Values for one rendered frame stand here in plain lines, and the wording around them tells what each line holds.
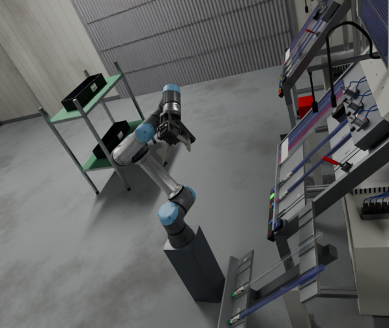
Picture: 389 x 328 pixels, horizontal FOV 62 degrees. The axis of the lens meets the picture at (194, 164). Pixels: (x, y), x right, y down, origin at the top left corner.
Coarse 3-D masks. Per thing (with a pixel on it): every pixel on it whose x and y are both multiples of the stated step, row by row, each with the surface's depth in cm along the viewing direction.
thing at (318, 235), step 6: (318, 234) 94; (306, 240) 98; (312, 240) 95; (300, 246) 99; (306, 246) 98; (294, 252) 101; (282, 258) 105; (288, 258) 103; (276, 264) 107; (270, 270) 109; (258, 276) 115; (264, 276) 113; (252, 282) 117; (246, 288) 120; (234, 294) 125
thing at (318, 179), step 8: (304, 96) 218; (304, 104) 210; (296, 112) 219; (304, 112) 211; (312, 136) 226; (312, 144) 230; (312, 160) 239; (320, 168) 241; (312, 176) 266; (320, 176) 246; (328, 176) 260; (312, 184) 259; (320, 184) 251
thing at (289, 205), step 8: (296, 152) 168; (288, 160) 173; (296, 160) 163; (280, 168) 178; (288, 168) 168; (304, 168) 152; (280, 176) 172; (296, 176) 154; (280, 184) 167; (288, 184) 158; (304, 184) 144; (280, 192) 162; (296, 192) 146; (304, 192) 140; (280, 200) 157; (288, 200) 150; (296, 200) 142; (304, 200) 136; (280, 208) 153; (288, 208) 146; (296, 208) 139; (280, 216) 148; (288, 216) 142
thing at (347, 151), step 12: (360, 72) 146; (348, 84) 152; (336, 120) 145; (336, 132) 139; (348, 132) 131; (348, 144) 126; (336, 156) 130; (348, 156) 122; (360, 156) 115; (336, 168) 126
